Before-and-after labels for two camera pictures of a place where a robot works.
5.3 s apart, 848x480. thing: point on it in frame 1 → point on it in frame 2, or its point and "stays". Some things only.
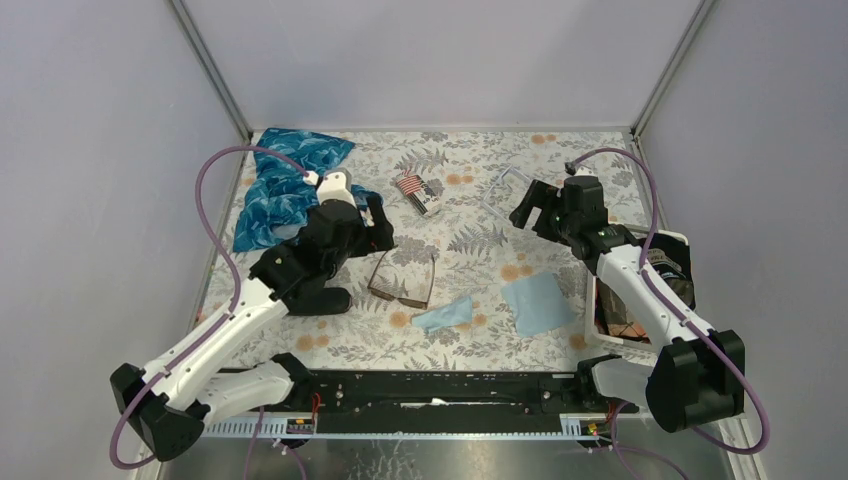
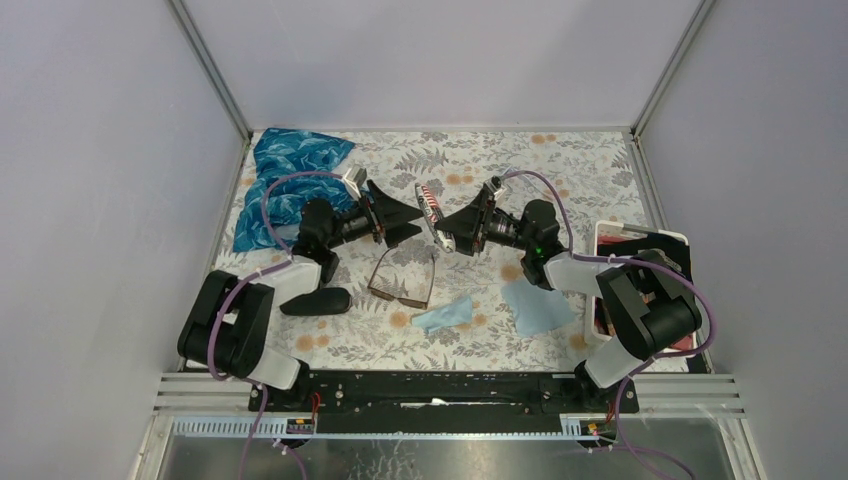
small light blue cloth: (454, 313) stays
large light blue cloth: (539, 303) stays
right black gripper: (544, 197) → (464, 222)
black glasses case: (318, 301) stays
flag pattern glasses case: (419, 192) → (432, 213)
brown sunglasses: (418, 304) stays
